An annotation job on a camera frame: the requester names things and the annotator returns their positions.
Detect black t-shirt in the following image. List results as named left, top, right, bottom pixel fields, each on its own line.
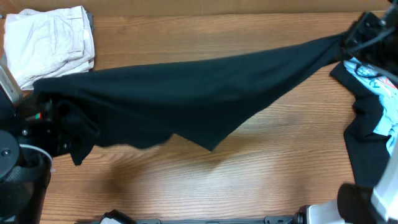
left=34, top=34, right=343, bottom=165

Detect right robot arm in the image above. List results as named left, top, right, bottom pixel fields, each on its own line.
left=291, top=1, right=397, bottom=223

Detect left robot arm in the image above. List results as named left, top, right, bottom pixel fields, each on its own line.
left=1, top=93, right=72, bottom=223

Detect light blue printed shirt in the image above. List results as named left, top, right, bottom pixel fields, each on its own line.
left=343, top=57, right=397, bottom=155

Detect folded beige trousers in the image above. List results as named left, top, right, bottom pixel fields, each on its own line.
left=4, top=6, right=95, bottom=90

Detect black garment at right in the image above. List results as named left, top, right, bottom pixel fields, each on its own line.
left=330, top=63, right=390, bottom=188

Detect grey folded cloth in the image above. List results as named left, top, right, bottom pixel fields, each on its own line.
left=86, top=11, right=95, bottom=34

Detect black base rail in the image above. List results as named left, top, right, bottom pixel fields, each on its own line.
left=74, top=208, right=299, bottom=224

